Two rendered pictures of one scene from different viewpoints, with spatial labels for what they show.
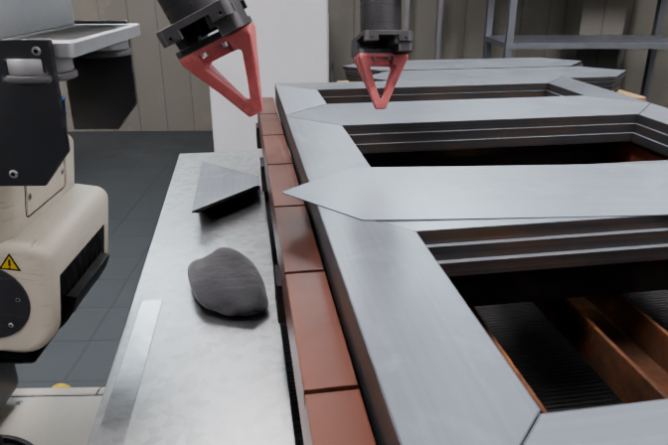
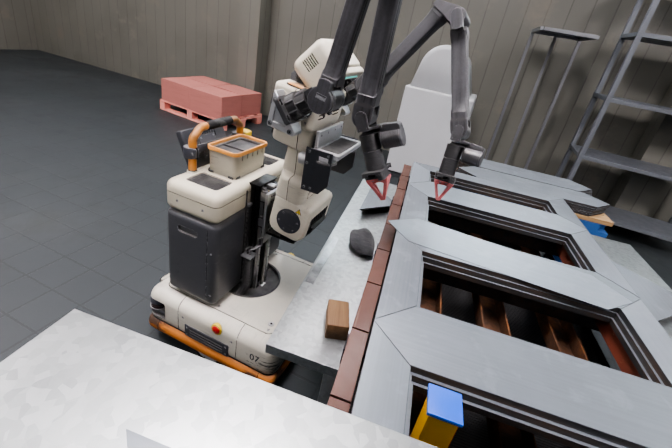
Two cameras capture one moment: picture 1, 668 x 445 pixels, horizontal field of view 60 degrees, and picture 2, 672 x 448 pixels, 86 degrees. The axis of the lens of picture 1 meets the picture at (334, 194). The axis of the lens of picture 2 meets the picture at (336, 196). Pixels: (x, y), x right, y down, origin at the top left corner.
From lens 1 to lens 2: 58 cm
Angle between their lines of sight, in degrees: 19
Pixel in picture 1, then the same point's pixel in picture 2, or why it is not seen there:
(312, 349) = (374, 272)
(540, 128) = (517, 225)
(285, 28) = (444, 112)
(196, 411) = (338, 278)
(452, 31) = (552, 134)
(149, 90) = not seen: hidden behind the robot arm
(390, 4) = (452, 164)
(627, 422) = (435, 316)
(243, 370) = (356, 272)
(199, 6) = (375, 169)
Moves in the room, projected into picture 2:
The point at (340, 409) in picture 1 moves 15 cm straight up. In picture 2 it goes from (373, 288) to (386, 241)
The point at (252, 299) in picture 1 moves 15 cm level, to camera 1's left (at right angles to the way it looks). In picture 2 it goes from (368, 251) to (332, 237)
